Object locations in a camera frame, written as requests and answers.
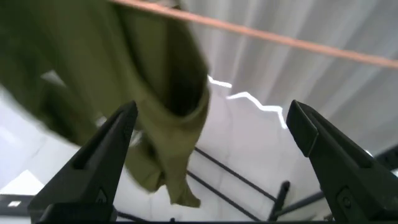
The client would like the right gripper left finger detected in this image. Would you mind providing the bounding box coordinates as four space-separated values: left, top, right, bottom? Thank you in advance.
27 100 139 223

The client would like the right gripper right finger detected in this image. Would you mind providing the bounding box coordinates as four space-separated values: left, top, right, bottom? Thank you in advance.
285 99 398 223

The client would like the green t-shirt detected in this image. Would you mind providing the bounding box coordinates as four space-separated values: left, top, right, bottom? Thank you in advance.
0 0 211 208

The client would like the pink clothes hanger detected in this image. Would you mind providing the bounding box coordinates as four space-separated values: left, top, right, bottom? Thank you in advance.
108 0 398 70

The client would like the black clothes rack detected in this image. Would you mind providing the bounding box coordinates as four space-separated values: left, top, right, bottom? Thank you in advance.
116 146 398 222

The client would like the white curtain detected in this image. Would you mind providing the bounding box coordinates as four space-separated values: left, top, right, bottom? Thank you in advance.
180 0 398 156

